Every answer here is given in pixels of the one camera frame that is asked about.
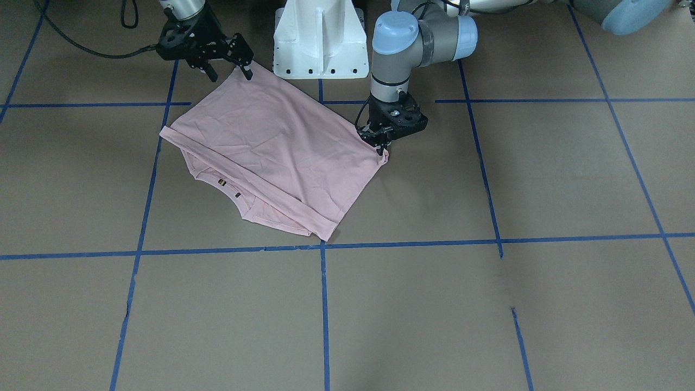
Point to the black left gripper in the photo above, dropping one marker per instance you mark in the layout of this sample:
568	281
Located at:
378	133

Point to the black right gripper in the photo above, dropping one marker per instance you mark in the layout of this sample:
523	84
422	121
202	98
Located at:
208	39

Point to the pink Snoopy t-shirt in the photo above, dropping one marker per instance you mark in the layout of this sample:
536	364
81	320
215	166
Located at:
285	160

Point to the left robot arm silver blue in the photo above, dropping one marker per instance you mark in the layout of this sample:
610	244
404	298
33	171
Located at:
416	34

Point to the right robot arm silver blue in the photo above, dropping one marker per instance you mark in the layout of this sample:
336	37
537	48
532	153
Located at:
184	10

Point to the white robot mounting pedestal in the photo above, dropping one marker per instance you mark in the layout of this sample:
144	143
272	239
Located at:
320	40

